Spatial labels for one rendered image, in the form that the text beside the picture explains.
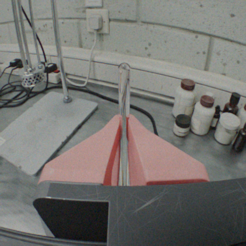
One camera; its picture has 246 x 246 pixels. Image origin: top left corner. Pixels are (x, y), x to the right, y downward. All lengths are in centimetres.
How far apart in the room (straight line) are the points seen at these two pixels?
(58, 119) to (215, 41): 50
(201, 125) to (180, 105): 8
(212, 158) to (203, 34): 34
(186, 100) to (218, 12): 27
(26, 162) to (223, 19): 62
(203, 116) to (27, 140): 45
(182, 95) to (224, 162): 20
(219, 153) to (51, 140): 42
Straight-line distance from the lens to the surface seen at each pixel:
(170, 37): 62
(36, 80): 49
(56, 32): 55
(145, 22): 64
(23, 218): 43
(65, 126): 55
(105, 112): 59
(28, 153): 51
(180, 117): 52
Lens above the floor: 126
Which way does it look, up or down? 40 degrees down
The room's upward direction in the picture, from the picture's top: straight up
